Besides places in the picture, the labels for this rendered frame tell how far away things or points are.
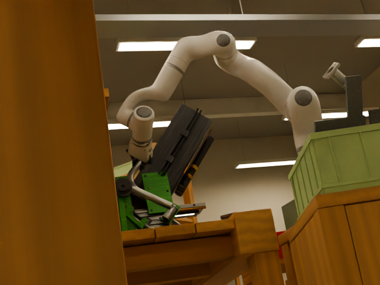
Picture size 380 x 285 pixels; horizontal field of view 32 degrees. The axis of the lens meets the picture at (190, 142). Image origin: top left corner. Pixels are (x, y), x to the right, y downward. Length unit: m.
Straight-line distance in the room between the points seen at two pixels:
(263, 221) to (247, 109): 8.92
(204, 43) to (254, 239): 0.83
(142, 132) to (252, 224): 0.63
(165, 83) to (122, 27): 3.09
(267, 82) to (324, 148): 0.87
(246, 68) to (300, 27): 3.66
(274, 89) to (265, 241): 0.66
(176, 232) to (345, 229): 0.70
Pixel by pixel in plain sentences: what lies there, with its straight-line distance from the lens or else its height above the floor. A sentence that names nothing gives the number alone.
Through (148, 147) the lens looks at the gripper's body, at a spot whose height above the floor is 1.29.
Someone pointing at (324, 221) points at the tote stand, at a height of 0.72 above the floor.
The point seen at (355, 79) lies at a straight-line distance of 1.93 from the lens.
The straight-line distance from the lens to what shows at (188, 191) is 5.94.
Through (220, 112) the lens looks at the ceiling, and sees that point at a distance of 11.00.
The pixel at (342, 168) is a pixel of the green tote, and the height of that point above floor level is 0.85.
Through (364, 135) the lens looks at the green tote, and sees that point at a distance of 1.83.
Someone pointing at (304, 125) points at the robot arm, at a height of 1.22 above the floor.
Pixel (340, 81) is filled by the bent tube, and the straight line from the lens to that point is 1.95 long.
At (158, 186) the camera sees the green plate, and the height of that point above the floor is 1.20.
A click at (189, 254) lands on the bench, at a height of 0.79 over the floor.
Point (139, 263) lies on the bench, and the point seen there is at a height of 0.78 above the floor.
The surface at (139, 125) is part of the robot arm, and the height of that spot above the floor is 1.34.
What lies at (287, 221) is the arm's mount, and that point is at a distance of 2.55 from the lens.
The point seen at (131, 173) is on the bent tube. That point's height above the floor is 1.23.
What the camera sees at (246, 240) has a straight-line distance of 2.28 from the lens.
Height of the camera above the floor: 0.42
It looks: 19 degrees up
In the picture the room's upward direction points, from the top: 9 degrees counter-clockwise
